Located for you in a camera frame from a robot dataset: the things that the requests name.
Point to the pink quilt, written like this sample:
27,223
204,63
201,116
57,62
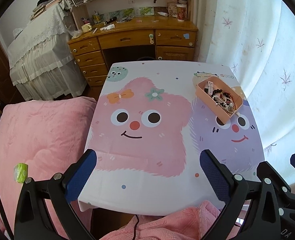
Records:
48,136

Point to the pink plastic tray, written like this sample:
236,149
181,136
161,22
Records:
221,93

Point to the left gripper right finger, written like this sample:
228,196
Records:
262,219

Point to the red paper cup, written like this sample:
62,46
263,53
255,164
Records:
181,12

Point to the cartoon monster tablecloth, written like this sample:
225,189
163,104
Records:
148,131

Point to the white window curtain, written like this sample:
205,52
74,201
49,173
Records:
256,40

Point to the white lace cover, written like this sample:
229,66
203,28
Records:
42,66

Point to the green packet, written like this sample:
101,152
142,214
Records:
20,173

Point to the yellow mug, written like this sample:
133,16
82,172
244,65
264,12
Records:
86,28

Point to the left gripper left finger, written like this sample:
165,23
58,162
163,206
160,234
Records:
33,221

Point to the wooden desk with drawers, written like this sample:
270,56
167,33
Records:
143,38

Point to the pink smart watch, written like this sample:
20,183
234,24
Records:
209,88

